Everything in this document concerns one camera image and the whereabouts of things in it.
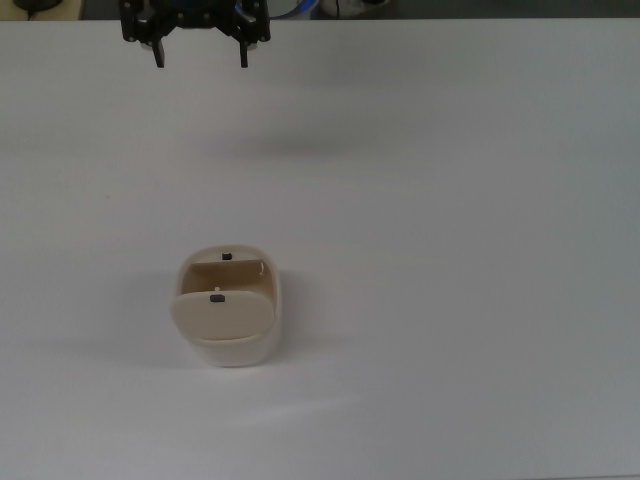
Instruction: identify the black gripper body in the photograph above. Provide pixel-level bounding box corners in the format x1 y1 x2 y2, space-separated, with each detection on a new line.
148 0 237 30

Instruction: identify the small white lidded bin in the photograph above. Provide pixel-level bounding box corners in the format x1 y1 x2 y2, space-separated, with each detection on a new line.
169 242 284 369

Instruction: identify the blue rimmed round object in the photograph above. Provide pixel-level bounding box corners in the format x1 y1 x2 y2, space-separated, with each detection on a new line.
269 0 322 21

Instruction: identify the dark round object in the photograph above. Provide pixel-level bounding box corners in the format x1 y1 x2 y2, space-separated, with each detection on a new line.
11 0 65 12

